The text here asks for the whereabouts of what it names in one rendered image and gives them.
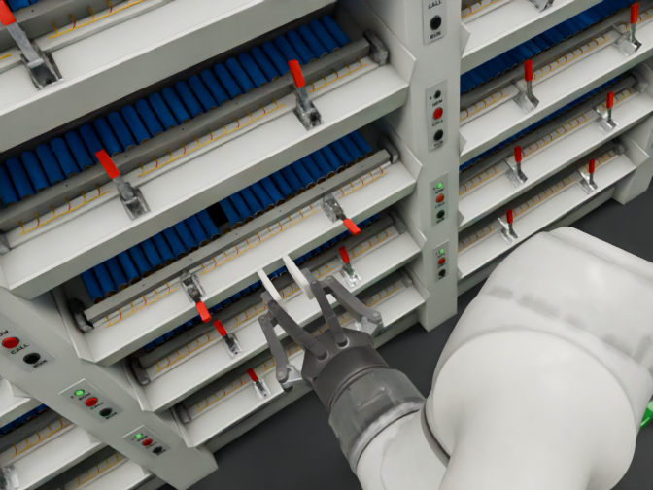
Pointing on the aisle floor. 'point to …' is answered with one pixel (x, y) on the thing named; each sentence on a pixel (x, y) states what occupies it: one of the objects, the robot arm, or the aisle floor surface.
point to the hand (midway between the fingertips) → (284, 283)
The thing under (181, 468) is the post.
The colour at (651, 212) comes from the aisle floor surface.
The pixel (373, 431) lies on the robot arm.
